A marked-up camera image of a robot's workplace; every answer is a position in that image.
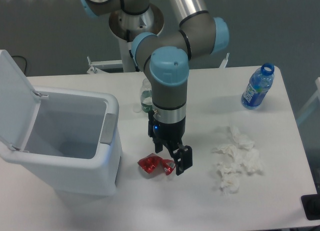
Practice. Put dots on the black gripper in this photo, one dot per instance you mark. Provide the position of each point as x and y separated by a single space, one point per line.
170 135

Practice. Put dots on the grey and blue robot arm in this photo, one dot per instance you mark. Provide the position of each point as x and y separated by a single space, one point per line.
165 59

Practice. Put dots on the white bottle cap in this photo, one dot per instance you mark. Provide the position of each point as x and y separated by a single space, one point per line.
136 109

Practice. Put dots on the clear plastic bottle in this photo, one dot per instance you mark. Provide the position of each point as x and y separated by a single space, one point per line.
146 96

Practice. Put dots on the crumpled white tissue pile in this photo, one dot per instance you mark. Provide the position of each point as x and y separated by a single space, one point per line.
243 158

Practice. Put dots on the white trash bin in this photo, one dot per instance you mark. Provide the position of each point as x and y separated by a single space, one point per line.
74 145

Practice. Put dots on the blue plastic bottle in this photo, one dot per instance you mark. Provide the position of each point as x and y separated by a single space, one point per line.
259 84

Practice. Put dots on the black device at edge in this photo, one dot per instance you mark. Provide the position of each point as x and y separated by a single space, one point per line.
311 206

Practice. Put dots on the white trash bin lid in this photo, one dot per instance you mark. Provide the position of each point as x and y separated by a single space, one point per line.
19 104

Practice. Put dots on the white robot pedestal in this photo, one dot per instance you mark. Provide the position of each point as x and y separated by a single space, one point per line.
125 53

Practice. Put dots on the white frame at right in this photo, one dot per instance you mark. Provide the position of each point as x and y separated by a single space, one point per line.
310 106

